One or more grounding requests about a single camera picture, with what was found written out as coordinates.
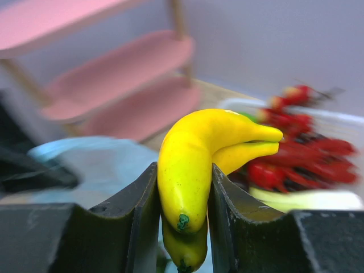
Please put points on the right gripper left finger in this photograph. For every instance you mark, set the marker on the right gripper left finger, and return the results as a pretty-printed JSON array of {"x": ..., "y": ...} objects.
[{"x": 117, "y": 235}]

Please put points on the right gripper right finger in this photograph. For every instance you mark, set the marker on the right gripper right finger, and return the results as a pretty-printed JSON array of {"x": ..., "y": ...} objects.
[{"x": 248, "y": 236}]

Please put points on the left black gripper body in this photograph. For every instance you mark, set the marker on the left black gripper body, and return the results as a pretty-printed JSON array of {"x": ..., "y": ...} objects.
[{"x": 19, "y": 171}]

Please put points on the blue plastic bag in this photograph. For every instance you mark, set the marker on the blue plastic bag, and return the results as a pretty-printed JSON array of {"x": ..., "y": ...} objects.
[{"x": 104, "y": 166}]

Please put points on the yellow toy bananas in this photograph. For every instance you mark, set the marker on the yellow toy bananas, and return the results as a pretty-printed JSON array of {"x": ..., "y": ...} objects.
[{"x": 187, "y": 155}]

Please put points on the white green toy leek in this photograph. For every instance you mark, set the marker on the white green toy leek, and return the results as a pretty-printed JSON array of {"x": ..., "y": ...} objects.
[{"x": 318, "y": 199}]

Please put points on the red toy lobster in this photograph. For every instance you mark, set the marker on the red toy lobster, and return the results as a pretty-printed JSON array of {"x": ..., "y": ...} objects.
[{"x": 316, "y": 164}]

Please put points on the white plastic basket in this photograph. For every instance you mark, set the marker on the white plastic basket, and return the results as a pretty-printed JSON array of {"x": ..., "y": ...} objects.
[{"x": 295, "y": 132}]

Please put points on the red cherry sprig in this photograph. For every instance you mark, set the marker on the red cherry sprig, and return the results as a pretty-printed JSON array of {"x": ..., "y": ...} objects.
[{"x": 299, "y": 95}]

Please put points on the green toy watermelon ball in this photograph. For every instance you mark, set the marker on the green toy watermelon ball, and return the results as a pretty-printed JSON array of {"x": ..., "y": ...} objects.
[{"x": 250, "y": 117}]

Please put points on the pink three-tier shelf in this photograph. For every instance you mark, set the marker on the pink three-tier shelf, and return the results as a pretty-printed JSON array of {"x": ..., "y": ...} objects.
[{"x": 133, "y": 92}]

